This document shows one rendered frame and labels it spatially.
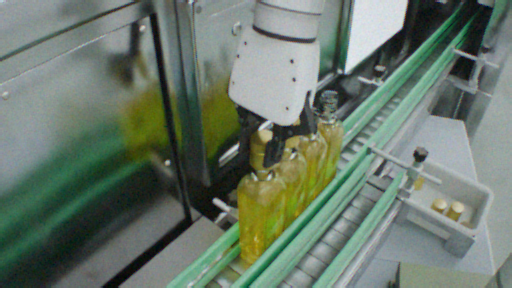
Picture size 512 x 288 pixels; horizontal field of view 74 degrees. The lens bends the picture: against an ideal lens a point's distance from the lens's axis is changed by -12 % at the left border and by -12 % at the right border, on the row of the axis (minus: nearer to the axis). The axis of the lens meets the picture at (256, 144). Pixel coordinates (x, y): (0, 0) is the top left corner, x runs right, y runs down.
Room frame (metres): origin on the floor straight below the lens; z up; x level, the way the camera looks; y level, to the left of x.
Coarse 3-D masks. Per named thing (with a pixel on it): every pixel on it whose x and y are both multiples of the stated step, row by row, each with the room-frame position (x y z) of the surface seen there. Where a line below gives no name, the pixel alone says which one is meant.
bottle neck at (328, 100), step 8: (320, 96) 0.51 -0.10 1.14; (328, 96) 0.53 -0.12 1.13; (336, 96) 0.51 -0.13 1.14; (320, 104) 0.51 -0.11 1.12; (328, 104) 0.50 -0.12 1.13; (336, 104) 0.51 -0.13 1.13; (320, 112) 0.51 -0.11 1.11; (328, 112) 0.50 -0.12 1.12; (320, 120) 0.51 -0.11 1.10; (328, 120) 0.50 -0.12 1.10
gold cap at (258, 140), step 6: (258, 132) 0.39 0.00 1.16; (264, 132) 0.39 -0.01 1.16; (270, 132) 0.39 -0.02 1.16; (252, 138) 0.38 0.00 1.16; (258, 138) 0.38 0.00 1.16; (264, 138) 0.38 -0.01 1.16; (270, 138) 0.38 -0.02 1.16; (252, 144) 0.37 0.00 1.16; (258, 144) 0.37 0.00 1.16; (264, 144) 0.37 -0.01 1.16; (252, 150) 0.38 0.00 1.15; (258, 150) 0.37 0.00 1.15; (264, 150) 0.37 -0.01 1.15; (252, 156) 0.37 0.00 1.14; (258, 156) 0.37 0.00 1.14; (252, 162) 0.37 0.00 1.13; (258, 162) 0.37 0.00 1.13; (258, 168) 0.37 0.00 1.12; (264, 168) 0.37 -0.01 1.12; (270, 168) 0.37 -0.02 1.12
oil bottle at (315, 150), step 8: (320, 136) 0.47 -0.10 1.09; (304, 144) 0.45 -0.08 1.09; (312, 144) 0.45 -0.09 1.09; (320, 144) 0.46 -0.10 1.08; (304, 152) 0.44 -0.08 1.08; (312, 152) 0.44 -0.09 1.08; (320, 152) 0.45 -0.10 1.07; (312, 160) 0.44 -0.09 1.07; (320, 160) 0.46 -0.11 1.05; (312, 168) 0.44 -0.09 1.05; (320, 168) 0.46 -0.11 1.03; (312, 176) 0.44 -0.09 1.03; (320, 176) 0.46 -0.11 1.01; (312, 184) 0.44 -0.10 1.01; (320, 184) 0.47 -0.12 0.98; (312, 192) 0.45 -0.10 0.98; (304, 200) 0.44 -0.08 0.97; (312, 200) 0.45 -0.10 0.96; (304, 208) 0.44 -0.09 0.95
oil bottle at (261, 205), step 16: (272, 176) 0.38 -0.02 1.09; (240, 192) 0.37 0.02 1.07; (256, 192) 0.36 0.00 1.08; (272, 192) 0.36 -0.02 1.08; (240, 208) 0.38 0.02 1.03; (256, 208) 0.35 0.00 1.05; (272, 208) 0.36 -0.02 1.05; (240, 224) 0.38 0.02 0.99; (256, 224) 0.35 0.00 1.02; (272, 224) 0.36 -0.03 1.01; (240, 240) 0.38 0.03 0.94; (256, 240) 0.35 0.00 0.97; (272, 240) 0.36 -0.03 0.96; (256, 256) 0.35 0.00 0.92
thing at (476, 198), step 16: (432, 160) 0.68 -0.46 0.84; (448, 176) 0.63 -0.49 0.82; (464, 176) 0.61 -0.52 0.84; (416, 192) 0.63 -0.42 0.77; (432, 192) 0.63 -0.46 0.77; (448, 192) 0.62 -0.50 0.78; (464, 192) 0.60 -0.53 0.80; (480, 192) 0.57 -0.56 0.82; (448, 208) 0.57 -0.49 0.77; (464, 208) 0.57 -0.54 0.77; (480, 208) 0.54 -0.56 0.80; (448, 224) 0.48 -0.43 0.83; (480, 224) 0.46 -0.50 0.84
